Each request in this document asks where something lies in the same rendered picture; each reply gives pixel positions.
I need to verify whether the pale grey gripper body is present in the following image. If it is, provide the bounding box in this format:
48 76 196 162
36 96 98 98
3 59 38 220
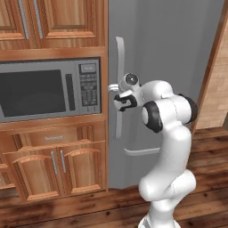
107 84 120 93

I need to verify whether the grey fridge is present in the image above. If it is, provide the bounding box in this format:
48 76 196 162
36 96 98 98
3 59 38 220
107 0 225 190

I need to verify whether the wooden fridge side panel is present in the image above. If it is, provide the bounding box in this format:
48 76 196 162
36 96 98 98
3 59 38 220
191 10 228 134

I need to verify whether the grey microwave oven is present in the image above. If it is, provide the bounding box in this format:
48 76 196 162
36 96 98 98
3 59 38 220
0 57 102 124

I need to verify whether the wooden base cupboard door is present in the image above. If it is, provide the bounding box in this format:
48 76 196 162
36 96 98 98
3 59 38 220
0 162 16 191
2 147 64 203
57 141 107 196

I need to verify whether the wooden drawer front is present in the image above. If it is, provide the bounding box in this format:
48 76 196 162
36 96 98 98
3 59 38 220
12 124 95 149

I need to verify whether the long grey fridge door handle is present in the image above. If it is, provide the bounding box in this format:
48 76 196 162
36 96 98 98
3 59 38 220
114 36 126 140

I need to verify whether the dark microwave door handle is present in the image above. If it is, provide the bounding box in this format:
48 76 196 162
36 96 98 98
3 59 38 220
65 73 77 111

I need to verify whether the grey fridge drawer handle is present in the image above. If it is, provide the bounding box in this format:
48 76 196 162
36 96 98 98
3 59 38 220
123 147 161 158

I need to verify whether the wooden wall cupboard door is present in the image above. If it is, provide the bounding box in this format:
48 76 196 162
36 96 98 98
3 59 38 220
28 0 107 49
0 0 38 51

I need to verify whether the grey base cupboard handle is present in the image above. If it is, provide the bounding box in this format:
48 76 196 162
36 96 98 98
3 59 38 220
50 151 59 175
59 149 68 174

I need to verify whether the grey wall cupboard handle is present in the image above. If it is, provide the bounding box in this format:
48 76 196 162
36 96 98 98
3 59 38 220
32 0 45 40
17 0 31 40

